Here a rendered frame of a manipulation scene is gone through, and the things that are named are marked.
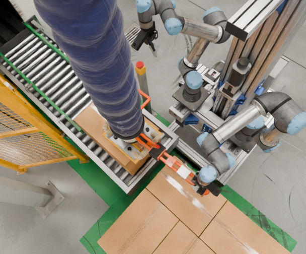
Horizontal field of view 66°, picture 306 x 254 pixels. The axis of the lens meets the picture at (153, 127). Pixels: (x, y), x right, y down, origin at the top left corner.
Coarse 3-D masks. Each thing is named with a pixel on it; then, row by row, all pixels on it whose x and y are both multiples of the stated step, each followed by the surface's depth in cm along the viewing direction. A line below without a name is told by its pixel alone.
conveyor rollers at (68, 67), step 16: (16, 48) 282; (32, 48) 279; (16, 64) 274; (32, 64) 271; (64, 64) 270; (32, 80) 262; (64, 80) 260; (64, 96) 251; (80, 112) 243; (96, 144) 231; (112, 160) 221
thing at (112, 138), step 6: (108, 138) 171; (114, 138) 168; (114, 144) 169; (132, 144) 168; (120, 150) 167; (126, 150) 166; (132, 150) 166; (138, 150) 166; (126, 156) 166; (132, 156) 164
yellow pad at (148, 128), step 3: (144, 120) 175; (147, 123) 173; (147, 126) 172; (150, 126) 172; (144, 129) 171; (147, 129) 169; (150, 129) 171; (153, 129) 171; (156, 129) 172; (144, 132) 170; (147, 132) 170; (159, 132) 170; (147, 135) 169; (150, 138) 168; (153, 138) 168
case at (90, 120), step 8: (88, 112) 197; (96, 112) 196; (80, 120) 194; (88, 120) 194; (96, 120) 193; (104, 120) 193; (88, 128) 191; (96, 128) 191; (96, 136) 188; (104, 144) 185; (136, 144) 183; (112, 152) 182; (120, 152) 182; (120, 160) 179; (128, 160) 179; (144, 160) 213; (128, 168) 188; (136, 168) 208
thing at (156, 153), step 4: (156, 144) 154; (160, 144) 153; (152, 148) 153; (156, 148) 153; (160, 148) 152; (164, 148) 152; (148, 152) 151; (152, 152) 152; (156, 152) 152; (160, 152) 151; (152, 156) 151; (156, 156) 151; (160, 156) 150; (156, 160) 153
